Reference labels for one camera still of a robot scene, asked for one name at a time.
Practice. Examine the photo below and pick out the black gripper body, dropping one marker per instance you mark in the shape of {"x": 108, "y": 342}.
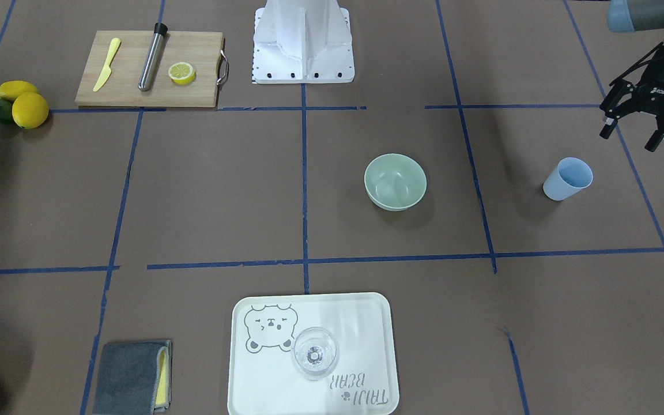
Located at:
{"x": 660, "y": 82}

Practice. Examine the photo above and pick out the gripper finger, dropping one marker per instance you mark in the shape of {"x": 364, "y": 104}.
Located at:
{"x": 612, "y": 116}
{"x": 658, "y": 135}

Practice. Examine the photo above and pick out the light blue plastic cup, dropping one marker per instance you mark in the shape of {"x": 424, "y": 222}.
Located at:
{"x": 571, "y": 175}

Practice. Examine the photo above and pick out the green bowl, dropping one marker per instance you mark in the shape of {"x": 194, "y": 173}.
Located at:
{"x": 395, "y": 182}

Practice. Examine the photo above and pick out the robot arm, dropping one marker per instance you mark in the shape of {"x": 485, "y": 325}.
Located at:
{"x": 634, "y": 16}

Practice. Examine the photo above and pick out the clear wine glass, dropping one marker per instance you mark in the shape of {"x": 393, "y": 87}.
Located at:
{"x": 315, "y": 353}

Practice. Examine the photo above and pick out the wooden cutting board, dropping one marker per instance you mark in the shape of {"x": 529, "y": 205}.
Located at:
{"x": 200, "y": 49}

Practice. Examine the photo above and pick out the lemon half slice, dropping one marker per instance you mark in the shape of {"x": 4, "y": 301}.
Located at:
{"x": 182, "y": 73}

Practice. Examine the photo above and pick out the cream bear tray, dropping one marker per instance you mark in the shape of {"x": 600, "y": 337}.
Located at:
{"x": 264, "y": 380}

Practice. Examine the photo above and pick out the steel muddler black cap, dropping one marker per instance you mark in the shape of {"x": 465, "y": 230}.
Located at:
{"x": 155, "y": 52}

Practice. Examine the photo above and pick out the yellow plastic knife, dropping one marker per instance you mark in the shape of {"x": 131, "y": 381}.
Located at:
{"x": 106, "y": 70}

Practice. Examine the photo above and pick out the grey folded cloth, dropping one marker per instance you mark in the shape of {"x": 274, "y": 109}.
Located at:
{"x": 134, "y": 377}

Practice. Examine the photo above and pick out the yellow lemon front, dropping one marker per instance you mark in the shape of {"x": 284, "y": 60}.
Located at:
{"x": 30, "y": 110}

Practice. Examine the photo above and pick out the yellow lemon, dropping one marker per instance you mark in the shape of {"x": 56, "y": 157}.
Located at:
{"x": 30, "y": 110}
{"x": 11, "y": 90}

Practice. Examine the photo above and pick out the yellow lemon back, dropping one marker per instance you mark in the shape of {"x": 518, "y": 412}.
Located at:
{"x": 11, "y": 90}

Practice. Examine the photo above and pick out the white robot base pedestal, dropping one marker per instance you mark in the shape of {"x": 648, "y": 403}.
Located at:
{"x": 302, "y": 42}

